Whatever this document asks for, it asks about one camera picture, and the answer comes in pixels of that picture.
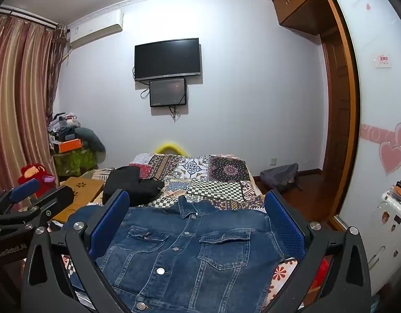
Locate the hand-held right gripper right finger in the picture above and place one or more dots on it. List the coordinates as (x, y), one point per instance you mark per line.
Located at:
(283, 221)

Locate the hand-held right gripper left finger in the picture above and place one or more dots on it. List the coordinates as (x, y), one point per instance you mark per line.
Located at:
(110, 221)

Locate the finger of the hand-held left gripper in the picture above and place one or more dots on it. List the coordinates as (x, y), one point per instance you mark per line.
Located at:
(55, 197)
(24, 189)

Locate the blue denim jeans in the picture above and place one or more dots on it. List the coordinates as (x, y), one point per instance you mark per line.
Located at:
(194, 251)

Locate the red plush toy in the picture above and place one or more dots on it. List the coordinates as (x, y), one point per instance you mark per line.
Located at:
(32, 174)

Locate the wooden lap desk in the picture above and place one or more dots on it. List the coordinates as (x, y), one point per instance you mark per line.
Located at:
(81, 189)

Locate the green patterned bag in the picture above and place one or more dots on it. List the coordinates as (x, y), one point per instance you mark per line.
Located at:
(74, 163)

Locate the black garment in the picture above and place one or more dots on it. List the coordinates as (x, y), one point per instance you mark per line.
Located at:
(132, 182)

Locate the grey backpack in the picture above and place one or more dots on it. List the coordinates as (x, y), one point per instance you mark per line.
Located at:
(280, 176)

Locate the orange box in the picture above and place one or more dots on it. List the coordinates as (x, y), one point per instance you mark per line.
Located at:
(68, 145)

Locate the red cloth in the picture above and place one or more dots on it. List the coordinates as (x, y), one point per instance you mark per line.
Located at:
(321, 272)

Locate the grey-green cushion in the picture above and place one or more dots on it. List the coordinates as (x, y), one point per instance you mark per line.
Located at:
(92, 138)

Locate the pile of clutter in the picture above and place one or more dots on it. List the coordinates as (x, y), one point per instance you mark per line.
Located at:
(63, 127)

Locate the patchwork bedspread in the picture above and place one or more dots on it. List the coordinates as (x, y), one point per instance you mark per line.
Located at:
(216, 182)

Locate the striped red curtain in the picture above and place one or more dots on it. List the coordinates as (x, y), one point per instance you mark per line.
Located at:
(21, 104)

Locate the yellow rounded object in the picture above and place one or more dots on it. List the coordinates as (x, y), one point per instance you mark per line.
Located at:
(169, 147)

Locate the white fridge with stickers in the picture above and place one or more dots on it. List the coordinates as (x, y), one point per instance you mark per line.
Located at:
(392, 231)

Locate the wooden wardrobe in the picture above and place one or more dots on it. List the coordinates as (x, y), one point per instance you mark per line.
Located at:
(337, 104)

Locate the frosted sliding door with hearts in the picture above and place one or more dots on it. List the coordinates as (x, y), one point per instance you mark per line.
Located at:
(379, 120)

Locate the white air conditioner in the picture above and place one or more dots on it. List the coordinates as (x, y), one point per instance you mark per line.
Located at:
(96, 29)

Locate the red label sticker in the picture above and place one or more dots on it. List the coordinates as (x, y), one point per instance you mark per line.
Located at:
(381, 60)

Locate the white wall socket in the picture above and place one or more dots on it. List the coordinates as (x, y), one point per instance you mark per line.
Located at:
(273, 161)

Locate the small black wall monitor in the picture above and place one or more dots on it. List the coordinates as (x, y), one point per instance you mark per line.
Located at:
(167, 93)

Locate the black wall television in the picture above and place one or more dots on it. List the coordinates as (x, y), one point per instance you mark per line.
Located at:
(167, 58)

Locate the curtain rail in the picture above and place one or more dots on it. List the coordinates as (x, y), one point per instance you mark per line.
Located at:
(27, 14)

